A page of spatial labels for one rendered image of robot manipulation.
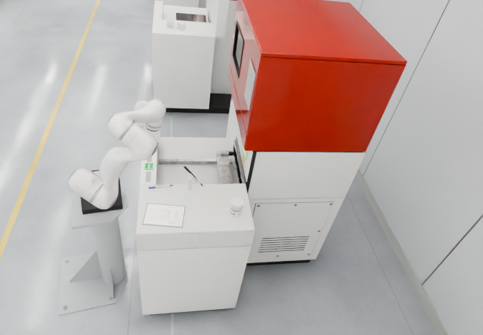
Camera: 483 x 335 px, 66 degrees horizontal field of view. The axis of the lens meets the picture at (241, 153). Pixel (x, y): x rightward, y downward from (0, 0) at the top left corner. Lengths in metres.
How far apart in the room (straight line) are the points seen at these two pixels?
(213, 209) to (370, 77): 1.08
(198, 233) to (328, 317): 1.37
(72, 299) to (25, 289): 0.34
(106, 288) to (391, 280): 2.21
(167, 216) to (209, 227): 0.23
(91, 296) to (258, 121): 1.73
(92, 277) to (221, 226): 1.27
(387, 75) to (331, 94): 0.29
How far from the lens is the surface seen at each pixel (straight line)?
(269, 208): 2.47
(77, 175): 1.85
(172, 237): 2.01
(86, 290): 2.96
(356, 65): 1.93
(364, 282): 3.27
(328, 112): 2.03
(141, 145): 1.59
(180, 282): 2.39
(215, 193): 2.16
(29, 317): 2.98
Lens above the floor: 2.56
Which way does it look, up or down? 41 degrees down
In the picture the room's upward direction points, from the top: 10 degrees clockwise
